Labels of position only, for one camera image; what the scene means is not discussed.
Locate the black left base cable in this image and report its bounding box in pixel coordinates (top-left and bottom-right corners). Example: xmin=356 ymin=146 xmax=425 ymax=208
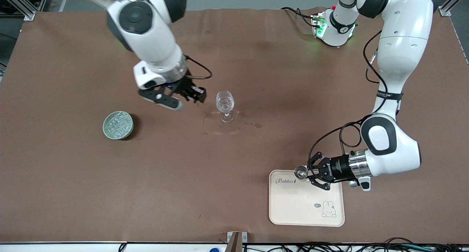
xmin=281 ymin=7 xmax=316 ymax=27

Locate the aluminium frame profile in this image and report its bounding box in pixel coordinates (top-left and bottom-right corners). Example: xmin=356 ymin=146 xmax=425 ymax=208
xmin=440 ymin=0 xmax=469 ymax=17
xmin=0 ymin=0 xmax=36 ymax=21

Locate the green ceramic bowl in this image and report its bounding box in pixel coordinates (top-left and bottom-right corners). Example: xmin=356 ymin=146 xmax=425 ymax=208
xmin=103 ymin=111 xmax=134 ymax=140

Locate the black cable bundle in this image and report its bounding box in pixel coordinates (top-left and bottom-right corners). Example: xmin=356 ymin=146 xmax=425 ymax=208
xmin=243 ymin=237 xmax=469 ymax=252

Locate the brown table cover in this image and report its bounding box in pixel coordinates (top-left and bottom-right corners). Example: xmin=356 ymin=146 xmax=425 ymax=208
xmin=0 ymin=7 xmax=469 ymax=244

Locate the clear ice cubes pile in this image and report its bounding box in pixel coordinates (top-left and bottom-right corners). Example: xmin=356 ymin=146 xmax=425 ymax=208
xmin=104 ymin=112 xmax=133 ymax=138

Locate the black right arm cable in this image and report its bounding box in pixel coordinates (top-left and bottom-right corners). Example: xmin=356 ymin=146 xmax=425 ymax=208
xmin=183 ymin=55 xmax=213 ymax=80

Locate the clear wine glass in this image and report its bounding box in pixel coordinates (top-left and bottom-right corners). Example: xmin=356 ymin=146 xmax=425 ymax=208
xmin=215 ymin=91 xmax=235 ymax=123

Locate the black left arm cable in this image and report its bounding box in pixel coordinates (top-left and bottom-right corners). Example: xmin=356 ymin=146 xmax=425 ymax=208
xmin=308 ymin=30 xmax=389 ymax=172

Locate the cream rabbit print tray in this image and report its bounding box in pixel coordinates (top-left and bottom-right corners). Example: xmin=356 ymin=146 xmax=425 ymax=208
xmin=269 ymin=170 xmax=346 ymax=227

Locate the metal clamp bracket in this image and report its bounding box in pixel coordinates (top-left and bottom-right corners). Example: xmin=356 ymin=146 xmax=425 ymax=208
xmin=227 ymin=231 xmax=248 ymax=252

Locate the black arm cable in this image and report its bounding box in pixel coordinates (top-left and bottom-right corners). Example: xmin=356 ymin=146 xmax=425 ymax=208
xmin=308 ymin=30 xmax=389 ymax=172
xmin=183 ymin=55 xmax=213 ymax=80

